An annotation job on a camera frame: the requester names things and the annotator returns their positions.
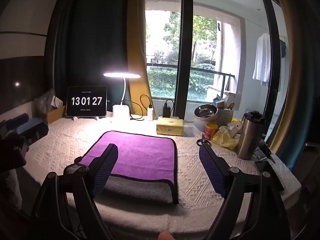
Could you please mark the yellow plastic bag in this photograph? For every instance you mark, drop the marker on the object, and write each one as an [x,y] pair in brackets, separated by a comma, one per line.
[225,140]

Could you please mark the person's right hand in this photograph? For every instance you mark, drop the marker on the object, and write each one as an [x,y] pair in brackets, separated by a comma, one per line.
[165,236]

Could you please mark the white charger plug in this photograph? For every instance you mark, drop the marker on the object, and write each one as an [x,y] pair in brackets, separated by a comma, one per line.
[150,113]

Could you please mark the stainless steel bowl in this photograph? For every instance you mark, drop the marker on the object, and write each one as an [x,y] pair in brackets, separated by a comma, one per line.
[203,111]

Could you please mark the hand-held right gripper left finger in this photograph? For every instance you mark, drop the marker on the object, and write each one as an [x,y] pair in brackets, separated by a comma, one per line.
[105,172]

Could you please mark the white textured tablecloth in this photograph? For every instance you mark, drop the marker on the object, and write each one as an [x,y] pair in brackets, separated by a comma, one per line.
[192,160]

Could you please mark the black tablet clock display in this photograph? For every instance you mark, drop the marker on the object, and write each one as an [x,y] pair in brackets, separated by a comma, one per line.
[86,101]

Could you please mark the grey tablet stand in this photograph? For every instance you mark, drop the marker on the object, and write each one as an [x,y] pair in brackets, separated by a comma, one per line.
[75,118]

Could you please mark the clear plastic bag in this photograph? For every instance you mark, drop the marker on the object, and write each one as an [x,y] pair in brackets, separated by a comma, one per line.
[46,100]

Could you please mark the black knife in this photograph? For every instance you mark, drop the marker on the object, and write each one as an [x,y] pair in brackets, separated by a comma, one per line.
[266,152]

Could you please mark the stainless steel tumbler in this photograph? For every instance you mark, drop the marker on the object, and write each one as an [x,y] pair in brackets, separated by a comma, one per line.
[250,137]

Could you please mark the black power adapter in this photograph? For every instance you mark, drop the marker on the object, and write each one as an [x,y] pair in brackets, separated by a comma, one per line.
[167,111]

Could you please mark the gold and teal curtain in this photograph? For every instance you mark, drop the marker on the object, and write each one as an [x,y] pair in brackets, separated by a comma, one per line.
[292,92]

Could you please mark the dark green curtain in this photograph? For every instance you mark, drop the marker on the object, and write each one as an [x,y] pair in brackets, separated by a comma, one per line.
[95,35]

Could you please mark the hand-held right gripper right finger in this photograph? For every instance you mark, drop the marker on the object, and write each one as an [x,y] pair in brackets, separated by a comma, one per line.
[212,172]

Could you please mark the red jar yellow lid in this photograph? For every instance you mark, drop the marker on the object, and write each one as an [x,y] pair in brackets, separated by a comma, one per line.
[211,131]

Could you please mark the yellow curtain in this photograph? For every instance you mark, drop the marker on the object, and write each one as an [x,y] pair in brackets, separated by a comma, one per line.
[136,42]

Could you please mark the white hanging shirt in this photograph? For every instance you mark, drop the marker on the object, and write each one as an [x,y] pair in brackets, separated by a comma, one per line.
[261,57]

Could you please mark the white desk lamp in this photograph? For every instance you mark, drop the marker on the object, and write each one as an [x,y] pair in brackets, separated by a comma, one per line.
[121,112]

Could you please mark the yellow tissue pack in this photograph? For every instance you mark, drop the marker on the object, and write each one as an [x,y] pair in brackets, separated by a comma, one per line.
[170,126]

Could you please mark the black window frame post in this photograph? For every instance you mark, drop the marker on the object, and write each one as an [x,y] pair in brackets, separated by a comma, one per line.
[183,42]

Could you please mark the white perforated utensil holder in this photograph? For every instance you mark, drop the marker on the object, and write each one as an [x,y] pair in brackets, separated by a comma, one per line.
[225,118]

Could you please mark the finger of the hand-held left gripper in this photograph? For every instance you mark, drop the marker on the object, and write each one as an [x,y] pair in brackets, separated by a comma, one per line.
[35,130]

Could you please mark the white round pot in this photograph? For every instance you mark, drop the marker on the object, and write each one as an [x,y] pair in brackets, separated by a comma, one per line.
[200,125]

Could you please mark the balcony railing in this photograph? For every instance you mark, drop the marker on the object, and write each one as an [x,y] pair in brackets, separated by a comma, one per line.
[220,73]

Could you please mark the cardboard box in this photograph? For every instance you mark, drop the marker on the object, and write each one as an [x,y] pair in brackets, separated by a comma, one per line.
[56,115]

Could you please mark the purple and grey towel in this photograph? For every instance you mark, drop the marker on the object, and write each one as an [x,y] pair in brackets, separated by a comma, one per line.
[140,152]

